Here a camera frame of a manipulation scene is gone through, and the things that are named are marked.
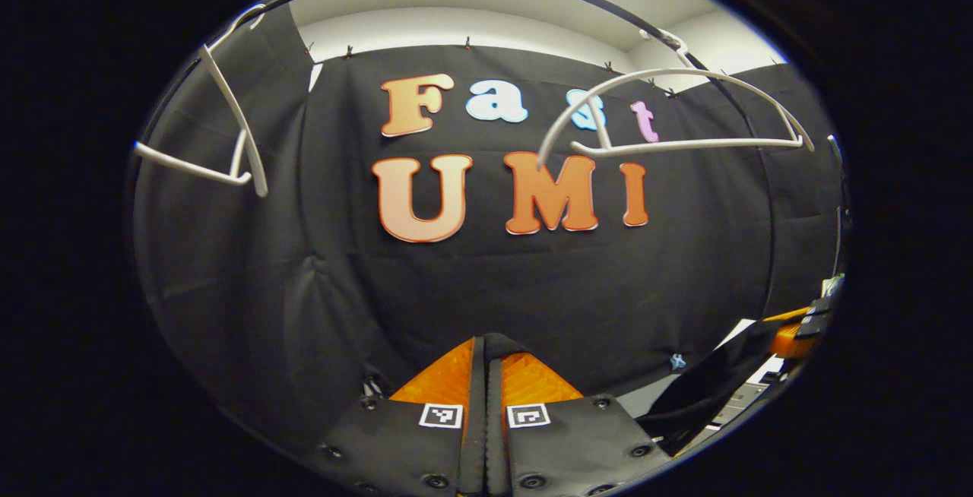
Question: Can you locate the black knit jacket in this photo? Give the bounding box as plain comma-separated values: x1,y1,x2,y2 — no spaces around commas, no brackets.
471,318,788,456

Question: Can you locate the white plastic hanger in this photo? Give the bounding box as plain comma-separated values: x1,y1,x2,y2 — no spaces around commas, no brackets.
536,26,816,171
133,3,268,198

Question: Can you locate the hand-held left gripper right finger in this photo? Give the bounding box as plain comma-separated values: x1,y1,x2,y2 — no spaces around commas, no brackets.
485,349,673,497

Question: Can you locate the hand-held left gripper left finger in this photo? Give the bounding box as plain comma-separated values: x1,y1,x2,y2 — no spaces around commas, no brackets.
304,336,487,497

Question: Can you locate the black backdrop cloth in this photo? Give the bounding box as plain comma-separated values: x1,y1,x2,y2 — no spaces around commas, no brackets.
133,7,848,437

